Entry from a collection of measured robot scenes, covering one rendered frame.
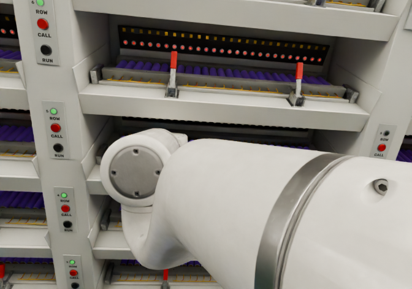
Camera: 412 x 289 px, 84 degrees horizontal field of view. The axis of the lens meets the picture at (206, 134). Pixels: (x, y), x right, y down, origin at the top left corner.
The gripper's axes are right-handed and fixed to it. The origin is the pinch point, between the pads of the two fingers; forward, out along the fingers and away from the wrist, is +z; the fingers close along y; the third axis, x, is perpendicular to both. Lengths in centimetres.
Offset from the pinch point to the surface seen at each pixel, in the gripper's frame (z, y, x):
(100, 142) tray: 1.0, 16.5, 1.2
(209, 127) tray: 9.1, -11.1, -3.8
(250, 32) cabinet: 5.5, -19.8, -30.1
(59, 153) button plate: -7.8, 21.4, 3.0
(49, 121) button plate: -9.4, 22.5, -3.8
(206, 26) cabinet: 5.3, -7.9, -30.5
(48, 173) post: -6.5, 24.2, 7.6
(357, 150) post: -7.1, -43.9, -1.6
